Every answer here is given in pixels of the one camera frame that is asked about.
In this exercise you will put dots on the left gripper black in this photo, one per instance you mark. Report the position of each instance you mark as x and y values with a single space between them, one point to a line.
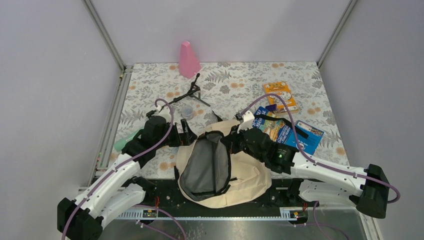
185 138

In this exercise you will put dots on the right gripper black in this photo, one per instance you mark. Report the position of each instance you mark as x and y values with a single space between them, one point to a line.
231 139

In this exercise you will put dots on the cream canvas backpack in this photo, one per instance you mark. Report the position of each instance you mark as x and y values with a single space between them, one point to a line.
207 174

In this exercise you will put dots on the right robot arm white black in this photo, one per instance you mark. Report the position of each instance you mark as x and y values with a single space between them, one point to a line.
367 189

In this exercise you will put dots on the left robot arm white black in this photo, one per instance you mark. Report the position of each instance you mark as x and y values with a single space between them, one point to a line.
115 191

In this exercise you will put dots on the clear jar of clips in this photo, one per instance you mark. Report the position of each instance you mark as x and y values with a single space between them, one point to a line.
187 112

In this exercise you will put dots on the blue Treehouse book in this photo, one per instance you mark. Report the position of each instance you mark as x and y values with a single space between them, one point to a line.
277 130

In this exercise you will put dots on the purple small block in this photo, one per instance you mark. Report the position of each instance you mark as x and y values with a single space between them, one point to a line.
271 107

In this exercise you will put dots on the black folding tripod stand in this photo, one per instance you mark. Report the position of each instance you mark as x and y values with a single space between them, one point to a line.
193 92

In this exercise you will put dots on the mint green tube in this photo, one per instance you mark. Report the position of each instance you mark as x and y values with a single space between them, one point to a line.
121 143

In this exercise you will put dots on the orange children's book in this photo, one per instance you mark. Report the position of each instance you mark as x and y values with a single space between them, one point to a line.
282 89

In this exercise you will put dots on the blue round-logo book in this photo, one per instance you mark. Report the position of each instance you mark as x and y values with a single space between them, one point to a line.
314 136

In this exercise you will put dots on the pink cone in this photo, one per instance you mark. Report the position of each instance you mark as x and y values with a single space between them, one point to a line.
189 64

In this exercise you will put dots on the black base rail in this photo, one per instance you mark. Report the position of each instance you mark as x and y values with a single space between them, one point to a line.
283 194

